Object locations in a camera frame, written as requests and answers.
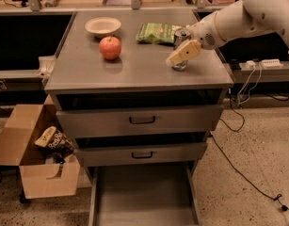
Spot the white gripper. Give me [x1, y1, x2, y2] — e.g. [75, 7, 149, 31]
[166, 12, 226, 66]

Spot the redbull can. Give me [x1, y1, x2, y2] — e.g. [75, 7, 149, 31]
[170, 27, 192, 73]

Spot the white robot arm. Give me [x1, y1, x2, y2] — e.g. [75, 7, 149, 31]
[167, 0, 289, 66]

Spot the grey drawer cabinet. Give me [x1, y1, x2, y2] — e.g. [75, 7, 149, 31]
[44, 8, 235, 181]

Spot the top drawer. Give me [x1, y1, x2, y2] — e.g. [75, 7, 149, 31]
[56, 105, 223, 138]

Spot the drawer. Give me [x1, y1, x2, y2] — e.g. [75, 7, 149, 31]
[88, 163, 201, 226]
[75, 142, 207, 167]
[56, 105, 223, 138]

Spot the middle drawer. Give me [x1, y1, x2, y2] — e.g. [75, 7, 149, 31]
[75, 142, 207, 167]

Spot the bottom drawer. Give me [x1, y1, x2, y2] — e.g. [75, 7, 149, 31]
[88, 163, 201, 226]

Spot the green chip bag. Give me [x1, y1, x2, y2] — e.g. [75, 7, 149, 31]
[136, 23, 180, 44]

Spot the red apple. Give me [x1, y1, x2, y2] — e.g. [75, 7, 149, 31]
[99, 36, 121, 60]

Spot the white power strip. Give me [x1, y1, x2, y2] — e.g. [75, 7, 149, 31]
[246, 59, 283, 69]

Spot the white bowl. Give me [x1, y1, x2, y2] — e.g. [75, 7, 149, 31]
[85, 17, 121, 39]

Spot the brown snack bag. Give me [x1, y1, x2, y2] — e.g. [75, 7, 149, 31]
[35, 126, 74, 152]

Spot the cardboard box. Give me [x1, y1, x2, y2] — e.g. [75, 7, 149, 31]
[0, 105, 80, 199]

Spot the black floor cable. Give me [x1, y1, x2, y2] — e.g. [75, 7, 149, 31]
[209, 97, 289, 213]

